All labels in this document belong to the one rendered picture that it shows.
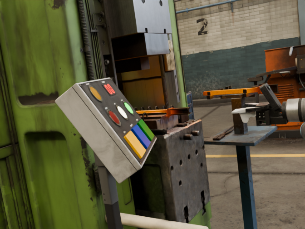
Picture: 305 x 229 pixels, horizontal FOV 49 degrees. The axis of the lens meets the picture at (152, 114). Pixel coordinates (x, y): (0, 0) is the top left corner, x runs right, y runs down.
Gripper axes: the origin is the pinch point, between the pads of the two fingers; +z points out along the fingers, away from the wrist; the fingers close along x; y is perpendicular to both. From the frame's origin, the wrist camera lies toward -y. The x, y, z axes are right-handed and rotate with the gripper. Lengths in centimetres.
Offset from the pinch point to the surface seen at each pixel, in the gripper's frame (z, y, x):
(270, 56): 66, -15, 348
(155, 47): 33.0, -30.3, -4.9
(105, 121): 10, -9, -71
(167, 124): 33.0, 5.9, -3.5
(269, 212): 21, 100, 109
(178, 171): 26.9, 26.3, -9.2
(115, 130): 10, -6, -68
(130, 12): 35, -45, -17
